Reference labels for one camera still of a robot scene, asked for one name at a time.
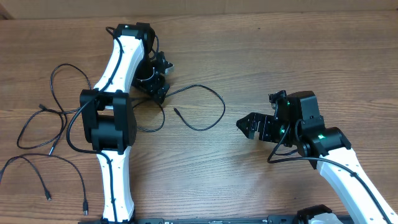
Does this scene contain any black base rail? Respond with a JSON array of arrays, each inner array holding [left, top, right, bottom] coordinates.
[[77, 207, 312, 224]]

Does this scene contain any black left camera cable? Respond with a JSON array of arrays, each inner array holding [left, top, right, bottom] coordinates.
[[65, 26, 125, 224]]

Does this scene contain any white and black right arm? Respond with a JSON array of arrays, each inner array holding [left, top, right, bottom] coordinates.
[[236, 90, 397, 223]]

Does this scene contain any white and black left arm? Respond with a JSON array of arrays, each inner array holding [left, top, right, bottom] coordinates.
[[80, 22, 173, 223]]

